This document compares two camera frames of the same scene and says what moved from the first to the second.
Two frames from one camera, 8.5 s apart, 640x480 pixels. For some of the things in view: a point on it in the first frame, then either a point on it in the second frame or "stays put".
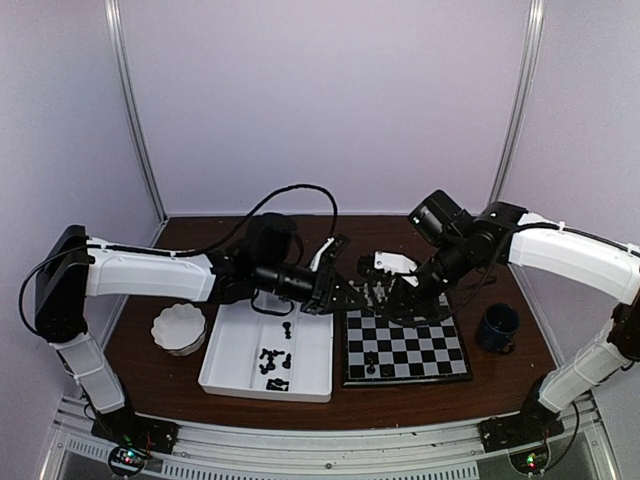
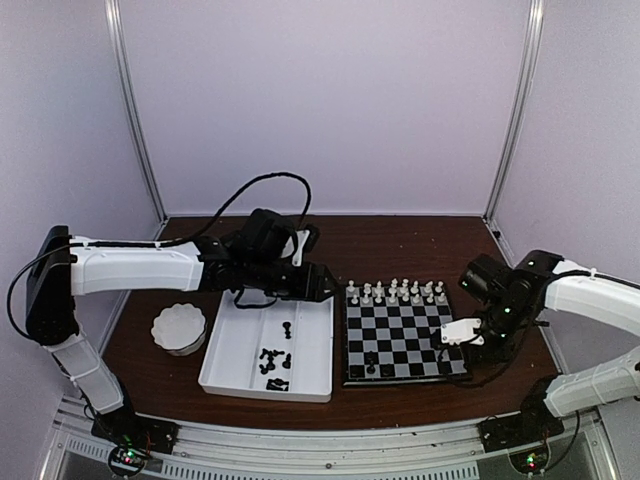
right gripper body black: (431, 307) to (506, 322)
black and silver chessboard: (378, 351) stays put
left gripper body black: (322, 286) to (306, 289)
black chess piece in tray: (287, 324) stays put
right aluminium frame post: (522, 103) stays put
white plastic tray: (287, 355) stays put
